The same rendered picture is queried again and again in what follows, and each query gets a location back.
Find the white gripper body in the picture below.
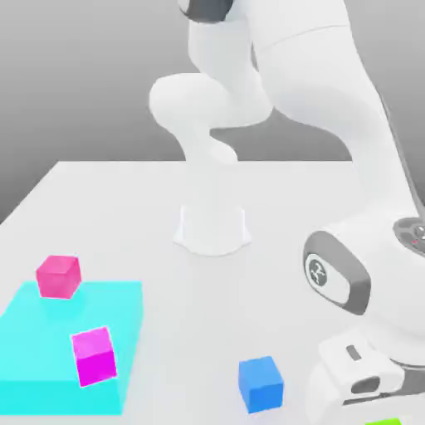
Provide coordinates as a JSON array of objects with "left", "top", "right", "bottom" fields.
[{"left": 305, "top": 362, "right": 425, "bottom": 425}]

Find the small blue cube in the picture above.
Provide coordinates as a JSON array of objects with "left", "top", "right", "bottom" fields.
[{"left": 237, "top": 355, "right": 286, "bottom": 415}]

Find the small magenta cube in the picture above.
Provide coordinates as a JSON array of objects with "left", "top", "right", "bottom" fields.
[{"left": 71, "top": 325, "right": 119, "bottom": 388}]

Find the small pink cube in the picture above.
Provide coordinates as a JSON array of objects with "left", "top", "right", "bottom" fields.
[{"left": 35, "top": 254, "right": 82, "bottom": 300}]

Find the large cyan box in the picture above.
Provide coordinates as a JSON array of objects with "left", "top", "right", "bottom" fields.
[{"left": 0, "top": 280, "right": 144, "bottom": 417}]

